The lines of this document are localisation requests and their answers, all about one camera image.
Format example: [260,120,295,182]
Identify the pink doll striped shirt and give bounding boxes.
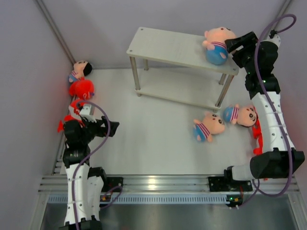
[202,27,236,66]

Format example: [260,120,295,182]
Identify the red shark plush round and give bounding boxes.
[69,80,95,100]

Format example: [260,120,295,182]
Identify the pink doll blue pants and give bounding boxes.
[193,112,225,142]

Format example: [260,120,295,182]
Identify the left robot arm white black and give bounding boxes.
[58,116,119,230]

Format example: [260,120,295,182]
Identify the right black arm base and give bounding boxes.
[208,176,253,192]

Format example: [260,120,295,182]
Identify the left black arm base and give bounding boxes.
[102,176,124,193]

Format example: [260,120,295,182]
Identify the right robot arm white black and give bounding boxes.
[224,32,305,182]

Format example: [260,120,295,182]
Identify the white two-tier shelf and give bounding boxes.
[127,27,239,112]

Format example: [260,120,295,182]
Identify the black-haired doll left corner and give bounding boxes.
[68,60,93,83]

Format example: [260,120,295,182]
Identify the pink doll black eyebrows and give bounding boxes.
[223,104,257,127]

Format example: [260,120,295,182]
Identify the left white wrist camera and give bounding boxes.
[79,103,93,121]

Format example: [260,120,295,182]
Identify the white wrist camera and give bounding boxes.
[79,103,93,121]
[268,30,281,48]

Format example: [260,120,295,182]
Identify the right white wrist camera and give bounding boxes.
[268,30,281,48]

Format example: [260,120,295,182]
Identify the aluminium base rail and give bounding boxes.
[38,174,300,194]

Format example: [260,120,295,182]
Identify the white slotted cable duct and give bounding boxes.
[47,193,231,205]

